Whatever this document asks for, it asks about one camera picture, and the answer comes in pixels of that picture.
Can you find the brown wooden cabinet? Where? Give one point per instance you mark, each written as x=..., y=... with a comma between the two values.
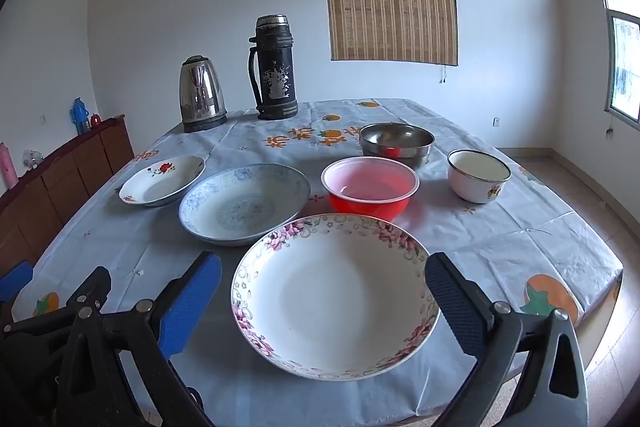
x=60, y=187

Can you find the small clear container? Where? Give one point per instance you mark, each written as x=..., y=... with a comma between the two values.
x=32, y=158

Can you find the stainless steel electric kettle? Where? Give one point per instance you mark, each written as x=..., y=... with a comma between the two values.
x=200, y=97

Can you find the pink bottle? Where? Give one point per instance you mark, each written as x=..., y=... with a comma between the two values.
x=7, y=167

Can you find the small red ornament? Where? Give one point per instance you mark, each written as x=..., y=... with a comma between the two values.
x=95, y=120

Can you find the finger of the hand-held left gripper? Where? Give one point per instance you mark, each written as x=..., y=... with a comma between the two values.
x=15, y=281

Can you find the blue patterned plate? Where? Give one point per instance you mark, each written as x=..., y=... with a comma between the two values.
x=240, y=207

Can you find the large pink floral plate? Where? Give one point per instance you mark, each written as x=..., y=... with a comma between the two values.
x=335, y=297

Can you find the worn black thermos flask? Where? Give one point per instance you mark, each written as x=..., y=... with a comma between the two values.
x=272, y=72

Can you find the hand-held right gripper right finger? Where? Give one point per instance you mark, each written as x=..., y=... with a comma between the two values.
x=455, y=302

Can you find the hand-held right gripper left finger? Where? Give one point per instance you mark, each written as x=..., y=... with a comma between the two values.
x=190, y=302

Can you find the white tablecloth with orange print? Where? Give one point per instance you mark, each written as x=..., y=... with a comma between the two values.
x=500, y=247

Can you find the blue plastic bottle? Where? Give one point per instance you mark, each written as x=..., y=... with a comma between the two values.
x=79, y=117

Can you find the small red flower plate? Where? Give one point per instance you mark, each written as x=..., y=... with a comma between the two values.
x=160, y=184

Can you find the red plastic bowl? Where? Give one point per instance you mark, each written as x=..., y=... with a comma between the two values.
x=370, y=192

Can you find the stainless steel bowl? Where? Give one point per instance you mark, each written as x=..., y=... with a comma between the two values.
x=395, y=139

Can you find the window with grey frame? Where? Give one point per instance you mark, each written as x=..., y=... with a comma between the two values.
x=625, y=57

